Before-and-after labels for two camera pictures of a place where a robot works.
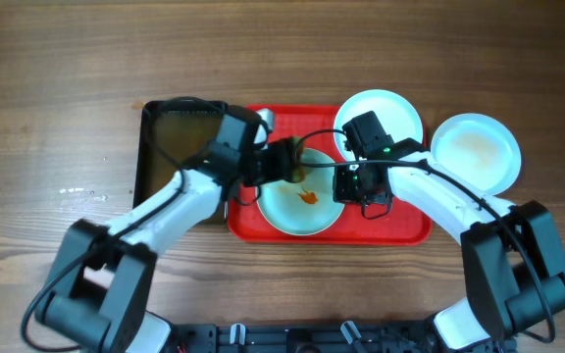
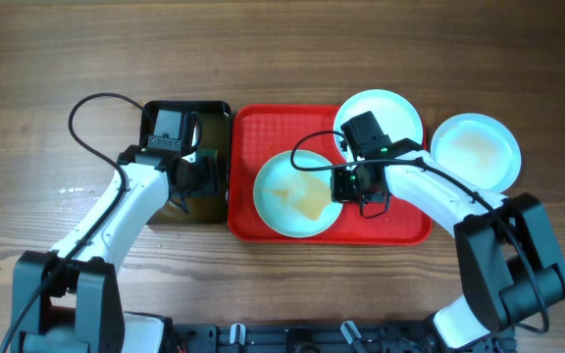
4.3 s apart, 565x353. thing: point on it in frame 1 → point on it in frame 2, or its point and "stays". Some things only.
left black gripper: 276,162 → 205,180
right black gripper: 342,192 stays
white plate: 481,149 stays
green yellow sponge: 297,173 → 207,153
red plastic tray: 313,126 stays
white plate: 304,207 stays
